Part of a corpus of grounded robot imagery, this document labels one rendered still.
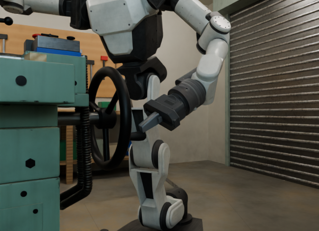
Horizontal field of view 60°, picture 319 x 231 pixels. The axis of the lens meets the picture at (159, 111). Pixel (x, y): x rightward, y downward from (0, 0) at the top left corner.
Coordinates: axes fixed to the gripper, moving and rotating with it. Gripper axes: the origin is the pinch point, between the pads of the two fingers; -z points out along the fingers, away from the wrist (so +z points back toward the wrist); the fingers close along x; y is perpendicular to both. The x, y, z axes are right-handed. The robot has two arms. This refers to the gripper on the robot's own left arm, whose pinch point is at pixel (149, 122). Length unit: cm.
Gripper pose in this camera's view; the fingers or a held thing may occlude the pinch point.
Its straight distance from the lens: 72.7
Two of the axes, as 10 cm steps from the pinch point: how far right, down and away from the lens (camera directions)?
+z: 7.2, -5.0, 4.8
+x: -6.7, -3.6, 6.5
